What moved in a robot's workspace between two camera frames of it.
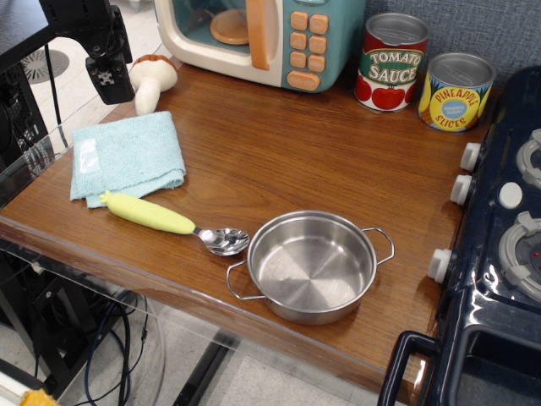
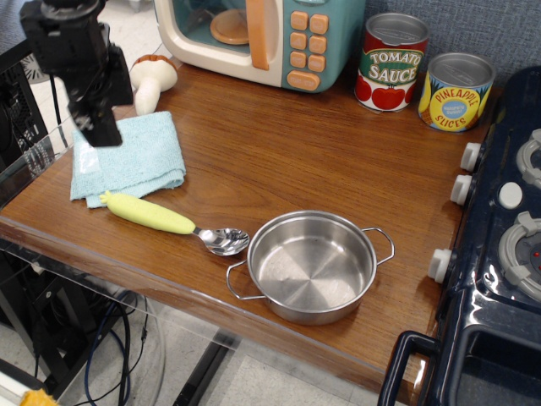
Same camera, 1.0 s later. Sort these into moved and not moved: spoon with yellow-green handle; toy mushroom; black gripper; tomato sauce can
Moved: black gripper
Not moved: spoon with yellow-green handle; toy mushroom; tomato sauce can
